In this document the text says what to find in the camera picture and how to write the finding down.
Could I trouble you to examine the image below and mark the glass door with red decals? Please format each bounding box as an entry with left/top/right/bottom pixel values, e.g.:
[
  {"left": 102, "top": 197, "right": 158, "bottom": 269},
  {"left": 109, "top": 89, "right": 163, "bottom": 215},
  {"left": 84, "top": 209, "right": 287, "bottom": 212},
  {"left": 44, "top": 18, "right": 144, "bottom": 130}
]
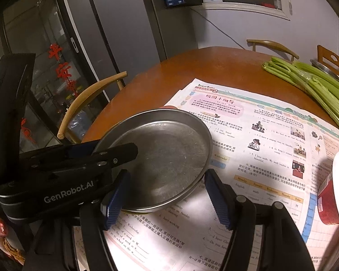
[{"left": 0, "top": 0, "right": 113, "bottom": 147}]

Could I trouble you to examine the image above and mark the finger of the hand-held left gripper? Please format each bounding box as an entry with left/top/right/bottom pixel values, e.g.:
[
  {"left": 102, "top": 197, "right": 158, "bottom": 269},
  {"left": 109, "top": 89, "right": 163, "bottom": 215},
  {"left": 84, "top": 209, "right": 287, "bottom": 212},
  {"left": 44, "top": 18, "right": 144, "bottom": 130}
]
[
  {"left": 31, "top": 143, "right": 139, "bottom": 182},
  {"left": 20, "top": 140, "right": 99, "bottom": 166}
]

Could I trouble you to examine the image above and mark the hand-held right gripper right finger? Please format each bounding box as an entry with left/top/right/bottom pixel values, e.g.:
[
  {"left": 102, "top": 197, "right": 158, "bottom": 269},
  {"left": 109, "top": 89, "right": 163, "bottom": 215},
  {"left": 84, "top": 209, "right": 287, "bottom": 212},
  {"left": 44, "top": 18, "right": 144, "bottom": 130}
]
[{"left": 204, "top": 169, "right": 318, "bottom": 271}]

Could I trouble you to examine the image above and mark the round metal pan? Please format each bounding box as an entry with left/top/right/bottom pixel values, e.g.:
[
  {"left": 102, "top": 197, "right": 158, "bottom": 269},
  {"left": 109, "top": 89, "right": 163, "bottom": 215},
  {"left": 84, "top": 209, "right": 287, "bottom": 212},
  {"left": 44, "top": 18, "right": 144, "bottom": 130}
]
[{"left": 93, "top": 109, "right": 214, "bottom": 213}]

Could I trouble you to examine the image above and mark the steel pot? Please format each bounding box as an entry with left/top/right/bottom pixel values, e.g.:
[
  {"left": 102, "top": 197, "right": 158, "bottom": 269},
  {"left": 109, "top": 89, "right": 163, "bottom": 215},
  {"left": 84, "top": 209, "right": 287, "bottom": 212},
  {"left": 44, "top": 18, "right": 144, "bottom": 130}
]
[{"left": 310, "top": 59, "right": 339, "bottom": 79}]

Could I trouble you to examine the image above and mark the celery bunch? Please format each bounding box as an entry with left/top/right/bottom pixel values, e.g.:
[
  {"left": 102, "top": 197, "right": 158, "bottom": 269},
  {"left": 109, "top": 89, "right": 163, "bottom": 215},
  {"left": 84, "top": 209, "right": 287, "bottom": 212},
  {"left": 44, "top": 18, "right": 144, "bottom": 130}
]
[
  {"left": 292, "top": 61, "right": 339, "bottom": 96},
  {"left": 261, "top": 56, "right": 339, "bottom": 140}
]

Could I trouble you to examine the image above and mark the printed newspaper sheet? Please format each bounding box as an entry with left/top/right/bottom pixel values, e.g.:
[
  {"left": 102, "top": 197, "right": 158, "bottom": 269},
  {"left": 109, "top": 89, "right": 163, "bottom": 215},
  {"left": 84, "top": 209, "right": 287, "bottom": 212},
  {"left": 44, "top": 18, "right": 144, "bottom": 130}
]
[
  {"left": 167, "top": 77, "right": 339, "bottom": 260},
  {"left": 73, "top": 195, "right": 300, "bottom": 271}
]

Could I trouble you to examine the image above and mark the curved-back wooden chair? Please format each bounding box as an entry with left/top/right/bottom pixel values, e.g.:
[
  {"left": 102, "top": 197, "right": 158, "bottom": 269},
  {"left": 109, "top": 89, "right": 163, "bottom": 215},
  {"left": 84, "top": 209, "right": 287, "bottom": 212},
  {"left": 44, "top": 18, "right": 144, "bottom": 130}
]
[
  {"left": 57, "top": 71, "right": 128, "bottom": 139},
  {"left": 246, "top": 40, "right": 299, "bottom": 63}
]

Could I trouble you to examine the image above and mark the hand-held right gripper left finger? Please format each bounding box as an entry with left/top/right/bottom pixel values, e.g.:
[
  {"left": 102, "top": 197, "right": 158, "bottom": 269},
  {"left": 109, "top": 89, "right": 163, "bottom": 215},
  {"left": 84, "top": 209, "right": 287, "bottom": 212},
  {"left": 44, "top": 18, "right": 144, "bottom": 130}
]
[{"left": 25, "top": 170, "right": 131, "bottom": 271}]

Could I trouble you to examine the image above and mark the grey refrigerator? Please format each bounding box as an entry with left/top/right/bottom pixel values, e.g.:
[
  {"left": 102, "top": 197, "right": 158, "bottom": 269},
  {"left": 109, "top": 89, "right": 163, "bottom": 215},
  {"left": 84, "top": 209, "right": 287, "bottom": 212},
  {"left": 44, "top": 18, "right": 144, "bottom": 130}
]
[{"left": 83, "top": 0, "right": 170, "bottom": 102}]

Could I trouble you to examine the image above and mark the red bowl white interior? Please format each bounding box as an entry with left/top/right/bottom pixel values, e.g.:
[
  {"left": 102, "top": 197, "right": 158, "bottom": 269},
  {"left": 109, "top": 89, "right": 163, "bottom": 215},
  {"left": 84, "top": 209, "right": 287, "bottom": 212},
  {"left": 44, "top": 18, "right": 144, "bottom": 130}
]
[{"left": 317, "top": 150, "right": 339, "bottom": 226}]

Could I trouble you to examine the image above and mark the square-back wooden chair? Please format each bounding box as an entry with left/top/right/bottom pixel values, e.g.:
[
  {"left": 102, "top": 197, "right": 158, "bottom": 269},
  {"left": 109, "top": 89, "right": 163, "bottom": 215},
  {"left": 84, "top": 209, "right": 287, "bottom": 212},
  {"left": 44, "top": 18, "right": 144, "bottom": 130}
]
[{"left": 317, "top": 45, "right": 339, "bottom": 81}]

